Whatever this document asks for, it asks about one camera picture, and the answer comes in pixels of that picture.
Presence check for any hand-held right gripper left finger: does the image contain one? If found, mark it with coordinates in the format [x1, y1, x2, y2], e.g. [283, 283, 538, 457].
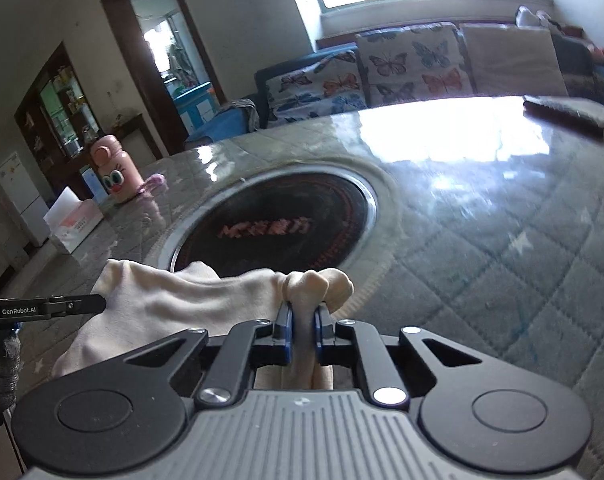
[122, 302, 295, 408]

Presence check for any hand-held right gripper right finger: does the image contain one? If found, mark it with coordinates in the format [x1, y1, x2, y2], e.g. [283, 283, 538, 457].
[313, 305, 485, 407]

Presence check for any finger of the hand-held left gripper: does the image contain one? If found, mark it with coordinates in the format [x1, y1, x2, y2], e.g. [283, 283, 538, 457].
[0, 295, 106, 320]

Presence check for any cream cloth garment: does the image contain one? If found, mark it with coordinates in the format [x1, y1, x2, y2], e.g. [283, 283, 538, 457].
[52, 259, 355, 392]

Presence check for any person's left hand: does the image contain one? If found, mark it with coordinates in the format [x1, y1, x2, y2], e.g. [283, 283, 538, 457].
[0, 335, 22, 413]

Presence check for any white and pink box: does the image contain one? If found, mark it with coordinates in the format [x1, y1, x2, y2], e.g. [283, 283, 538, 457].
[44, 187, 104, 254]

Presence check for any round black induction hob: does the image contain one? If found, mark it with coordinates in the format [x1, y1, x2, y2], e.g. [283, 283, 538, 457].
[170, 170, 379, 282]

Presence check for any white refrigerator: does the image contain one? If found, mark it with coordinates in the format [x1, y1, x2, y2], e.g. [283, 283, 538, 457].
[0, 151, 51, 247]

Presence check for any pink cartoon water bottle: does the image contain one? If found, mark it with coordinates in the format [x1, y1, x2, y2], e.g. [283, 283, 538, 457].
[90, 135, 144, 205]

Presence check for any small pink cloth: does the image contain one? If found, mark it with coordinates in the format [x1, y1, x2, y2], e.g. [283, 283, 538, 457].
[138, 173, 166, 195]

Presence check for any dark wooden display cabinet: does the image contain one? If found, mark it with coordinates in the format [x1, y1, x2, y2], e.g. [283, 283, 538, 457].
[14, 41, 103, 197]

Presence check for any grey cloth on sofa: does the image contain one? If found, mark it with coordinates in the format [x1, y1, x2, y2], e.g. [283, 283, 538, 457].
[219, 98, 261, 134]

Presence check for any blue cabinet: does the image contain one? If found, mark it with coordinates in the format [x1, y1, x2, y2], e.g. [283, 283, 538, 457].
[174, 82, 221, 134]

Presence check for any butterfly print cushion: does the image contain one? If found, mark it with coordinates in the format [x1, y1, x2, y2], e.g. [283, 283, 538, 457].
[263, 50, 369, 122]
[355, 22, 476, 109]

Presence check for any black remote control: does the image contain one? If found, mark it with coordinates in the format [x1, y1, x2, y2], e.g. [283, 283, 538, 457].
[523, 96, 604, 141]

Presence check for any plain beige cushion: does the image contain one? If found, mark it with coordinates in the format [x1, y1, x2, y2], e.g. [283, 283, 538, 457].
[461, 22, 569, 97]

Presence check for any blue sofa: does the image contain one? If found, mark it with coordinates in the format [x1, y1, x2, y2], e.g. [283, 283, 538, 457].
[184, 20, 604, 151]

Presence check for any white plush toy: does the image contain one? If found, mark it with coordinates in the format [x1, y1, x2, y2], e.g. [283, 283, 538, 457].
[516, 6, 554, 29]

